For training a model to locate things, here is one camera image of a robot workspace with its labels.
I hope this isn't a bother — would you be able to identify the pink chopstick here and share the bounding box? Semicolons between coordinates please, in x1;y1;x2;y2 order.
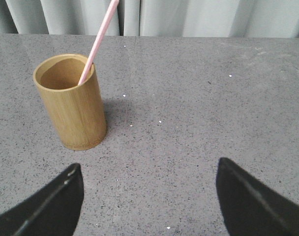
78;0;120;85

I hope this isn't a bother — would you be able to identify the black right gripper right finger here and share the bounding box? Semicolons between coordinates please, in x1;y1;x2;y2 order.
216;157;299;236

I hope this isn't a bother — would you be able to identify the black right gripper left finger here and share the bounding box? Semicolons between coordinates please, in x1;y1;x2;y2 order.
0;163;84;236

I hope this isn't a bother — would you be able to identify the bamboo wooden cup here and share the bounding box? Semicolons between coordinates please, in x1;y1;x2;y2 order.
33;54;107;150

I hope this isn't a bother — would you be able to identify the grey curtain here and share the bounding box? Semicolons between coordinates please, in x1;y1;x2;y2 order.
0;0;299;38

